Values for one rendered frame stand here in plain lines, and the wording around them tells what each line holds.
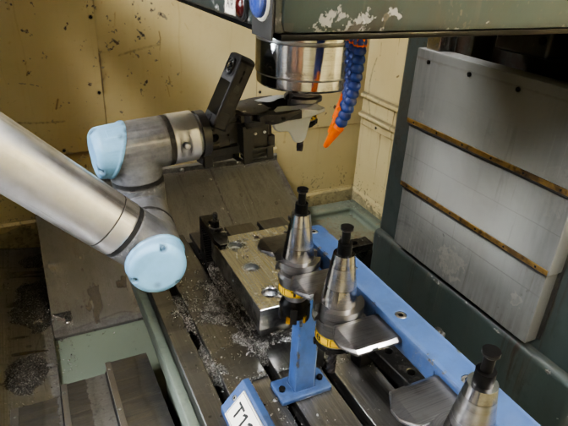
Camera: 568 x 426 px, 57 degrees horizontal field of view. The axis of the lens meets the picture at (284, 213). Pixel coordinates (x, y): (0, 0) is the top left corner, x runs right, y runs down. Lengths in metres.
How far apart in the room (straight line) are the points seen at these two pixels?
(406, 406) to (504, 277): 0.69
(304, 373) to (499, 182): 0.55
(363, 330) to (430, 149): 0.74
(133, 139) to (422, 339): 0.45
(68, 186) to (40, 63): 1.18
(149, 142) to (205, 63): 1.15
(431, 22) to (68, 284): 1.34
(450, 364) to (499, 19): 0.37
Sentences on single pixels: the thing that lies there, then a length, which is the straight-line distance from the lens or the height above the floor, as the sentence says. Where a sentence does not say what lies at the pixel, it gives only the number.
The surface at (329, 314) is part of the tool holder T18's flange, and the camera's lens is 0.63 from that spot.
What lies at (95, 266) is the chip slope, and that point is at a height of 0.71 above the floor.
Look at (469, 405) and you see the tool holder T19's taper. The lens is 0.48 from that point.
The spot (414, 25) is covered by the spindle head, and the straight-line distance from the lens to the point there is 0.55.
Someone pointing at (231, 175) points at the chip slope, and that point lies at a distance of 1.98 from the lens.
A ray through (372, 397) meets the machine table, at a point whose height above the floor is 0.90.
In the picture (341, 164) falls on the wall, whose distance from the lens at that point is 2.26.
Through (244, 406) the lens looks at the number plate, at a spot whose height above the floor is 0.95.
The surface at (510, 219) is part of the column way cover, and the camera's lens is 1.15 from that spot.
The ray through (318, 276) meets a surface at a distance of 0.70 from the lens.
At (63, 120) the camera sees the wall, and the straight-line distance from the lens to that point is 1.83.
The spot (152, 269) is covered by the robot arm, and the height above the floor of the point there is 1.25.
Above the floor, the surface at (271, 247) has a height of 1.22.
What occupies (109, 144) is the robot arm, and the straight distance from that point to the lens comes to 0.74.
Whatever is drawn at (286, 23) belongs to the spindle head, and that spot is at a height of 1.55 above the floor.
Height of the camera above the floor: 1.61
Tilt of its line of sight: 27 degrees down
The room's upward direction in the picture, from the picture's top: 3 degrees clockwise
